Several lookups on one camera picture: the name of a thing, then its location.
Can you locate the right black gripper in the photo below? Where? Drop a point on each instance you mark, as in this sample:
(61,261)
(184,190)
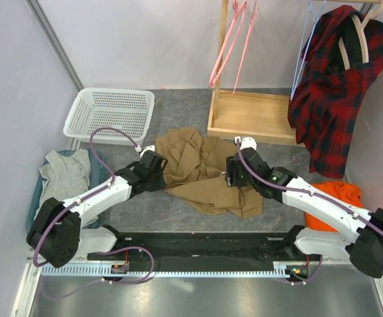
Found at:
(231,173)

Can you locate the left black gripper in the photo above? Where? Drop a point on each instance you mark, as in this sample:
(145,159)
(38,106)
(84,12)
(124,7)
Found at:
(160,185)

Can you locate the tan brown garment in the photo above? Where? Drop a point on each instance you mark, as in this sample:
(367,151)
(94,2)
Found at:
(194,173)

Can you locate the red plaid skirt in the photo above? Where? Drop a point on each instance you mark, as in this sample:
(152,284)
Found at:
(327,100)

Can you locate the thin pink wire hanger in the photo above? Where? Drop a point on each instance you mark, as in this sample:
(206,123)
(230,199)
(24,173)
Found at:
(245,48)

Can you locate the beige wooden hanger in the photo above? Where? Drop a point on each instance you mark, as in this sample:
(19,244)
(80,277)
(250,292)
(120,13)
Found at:
(359,27)

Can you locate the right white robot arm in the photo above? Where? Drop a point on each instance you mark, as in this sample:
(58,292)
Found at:
(358,232)

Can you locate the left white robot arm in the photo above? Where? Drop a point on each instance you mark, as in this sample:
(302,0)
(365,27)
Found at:
(61,232)

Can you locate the thick pink plastic hanger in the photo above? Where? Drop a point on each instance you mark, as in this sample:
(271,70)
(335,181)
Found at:
(229,41)

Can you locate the wooden clothes rack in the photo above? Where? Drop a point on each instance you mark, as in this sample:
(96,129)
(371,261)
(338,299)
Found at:
(250,114)

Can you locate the white plastic basket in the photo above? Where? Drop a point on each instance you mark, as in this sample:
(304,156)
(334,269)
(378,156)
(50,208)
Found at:
(125,115)

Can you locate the grey t-shirt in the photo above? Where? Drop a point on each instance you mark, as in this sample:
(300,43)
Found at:
(64,177)

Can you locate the orange garment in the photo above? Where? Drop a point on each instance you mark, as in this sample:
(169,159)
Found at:
(349,193)

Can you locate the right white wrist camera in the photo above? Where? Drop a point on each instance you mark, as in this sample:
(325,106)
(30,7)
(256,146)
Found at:
(245,143)

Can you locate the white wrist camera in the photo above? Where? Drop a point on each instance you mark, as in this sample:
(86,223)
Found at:
(142,150)
(245,143)

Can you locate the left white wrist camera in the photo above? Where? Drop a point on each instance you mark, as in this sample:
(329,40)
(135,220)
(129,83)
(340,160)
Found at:
(142,150)

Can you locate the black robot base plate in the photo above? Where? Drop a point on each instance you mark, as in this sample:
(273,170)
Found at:
(205,250)

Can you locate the light blue wire hanger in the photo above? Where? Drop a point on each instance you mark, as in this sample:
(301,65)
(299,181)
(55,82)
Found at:
(305,43)

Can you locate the slotted white cable duct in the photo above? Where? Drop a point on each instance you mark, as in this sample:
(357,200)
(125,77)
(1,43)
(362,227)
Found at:
(278,270)

